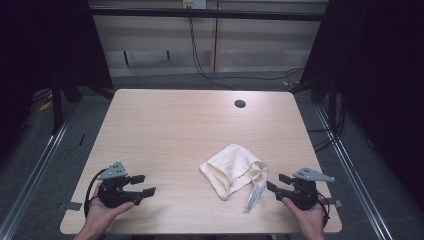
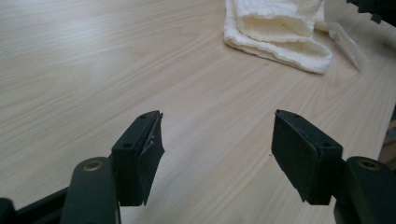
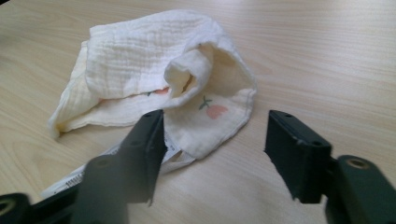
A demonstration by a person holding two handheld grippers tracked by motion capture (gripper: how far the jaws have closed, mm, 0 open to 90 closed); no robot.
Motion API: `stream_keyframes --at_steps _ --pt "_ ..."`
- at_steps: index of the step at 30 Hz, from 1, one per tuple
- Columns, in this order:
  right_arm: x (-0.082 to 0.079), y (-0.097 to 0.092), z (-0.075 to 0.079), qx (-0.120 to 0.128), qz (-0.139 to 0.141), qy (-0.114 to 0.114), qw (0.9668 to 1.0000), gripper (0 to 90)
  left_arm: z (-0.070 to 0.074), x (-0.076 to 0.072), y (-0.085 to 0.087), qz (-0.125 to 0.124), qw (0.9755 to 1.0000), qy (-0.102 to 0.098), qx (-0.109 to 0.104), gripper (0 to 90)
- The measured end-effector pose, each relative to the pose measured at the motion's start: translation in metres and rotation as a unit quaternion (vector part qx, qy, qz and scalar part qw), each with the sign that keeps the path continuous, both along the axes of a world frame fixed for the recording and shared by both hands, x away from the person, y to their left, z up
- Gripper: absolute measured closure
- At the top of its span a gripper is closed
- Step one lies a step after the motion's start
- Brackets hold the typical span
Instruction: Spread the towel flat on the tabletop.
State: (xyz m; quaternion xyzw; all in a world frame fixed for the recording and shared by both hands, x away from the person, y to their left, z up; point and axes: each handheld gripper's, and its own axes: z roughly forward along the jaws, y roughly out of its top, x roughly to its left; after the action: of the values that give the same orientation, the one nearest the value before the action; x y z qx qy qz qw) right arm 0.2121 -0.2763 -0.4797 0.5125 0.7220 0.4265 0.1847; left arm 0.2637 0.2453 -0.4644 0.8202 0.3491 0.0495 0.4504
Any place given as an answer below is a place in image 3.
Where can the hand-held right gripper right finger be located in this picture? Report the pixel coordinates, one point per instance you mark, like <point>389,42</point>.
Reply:
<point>295,155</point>

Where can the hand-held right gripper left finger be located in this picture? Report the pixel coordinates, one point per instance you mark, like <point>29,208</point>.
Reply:
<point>146,155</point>

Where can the white muslin cloth flower print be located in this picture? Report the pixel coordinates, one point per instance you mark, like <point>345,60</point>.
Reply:
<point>140,62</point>

